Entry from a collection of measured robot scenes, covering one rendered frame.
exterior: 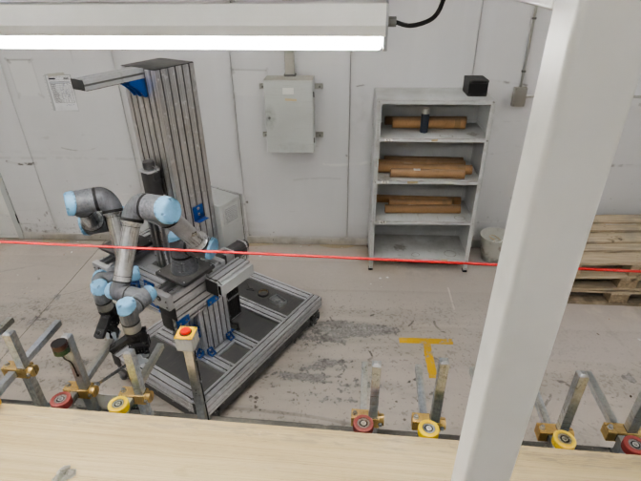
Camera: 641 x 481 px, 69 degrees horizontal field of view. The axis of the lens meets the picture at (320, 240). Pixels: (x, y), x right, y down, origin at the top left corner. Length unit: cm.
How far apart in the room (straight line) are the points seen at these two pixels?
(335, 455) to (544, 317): 150
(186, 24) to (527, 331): 80
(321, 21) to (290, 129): 313
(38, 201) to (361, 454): 436
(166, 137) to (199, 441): 143
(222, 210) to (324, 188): 180
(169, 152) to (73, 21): 151
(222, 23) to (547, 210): 74
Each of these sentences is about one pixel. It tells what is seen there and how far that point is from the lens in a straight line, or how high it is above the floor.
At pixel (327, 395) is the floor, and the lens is 325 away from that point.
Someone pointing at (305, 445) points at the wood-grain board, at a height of 90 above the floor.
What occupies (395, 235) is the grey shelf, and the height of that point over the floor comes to 14.
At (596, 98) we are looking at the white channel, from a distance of 37.
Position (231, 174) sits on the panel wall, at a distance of 454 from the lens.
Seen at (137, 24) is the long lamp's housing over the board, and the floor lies 235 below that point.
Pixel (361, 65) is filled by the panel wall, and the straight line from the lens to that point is 413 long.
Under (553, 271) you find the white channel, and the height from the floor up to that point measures 223.
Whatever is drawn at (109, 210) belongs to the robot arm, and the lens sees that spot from 246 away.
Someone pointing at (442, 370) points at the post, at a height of 113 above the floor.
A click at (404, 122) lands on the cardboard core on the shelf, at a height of 131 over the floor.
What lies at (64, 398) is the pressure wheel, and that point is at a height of 90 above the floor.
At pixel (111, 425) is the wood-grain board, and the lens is 213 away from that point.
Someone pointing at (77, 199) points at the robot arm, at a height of 151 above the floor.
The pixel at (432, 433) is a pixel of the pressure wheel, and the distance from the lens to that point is 196.
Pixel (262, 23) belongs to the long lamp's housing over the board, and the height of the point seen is 235.
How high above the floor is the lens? 244
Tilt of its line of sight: 30 degrees down
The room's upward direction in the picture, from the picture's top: 1 degrees counter-clockwise
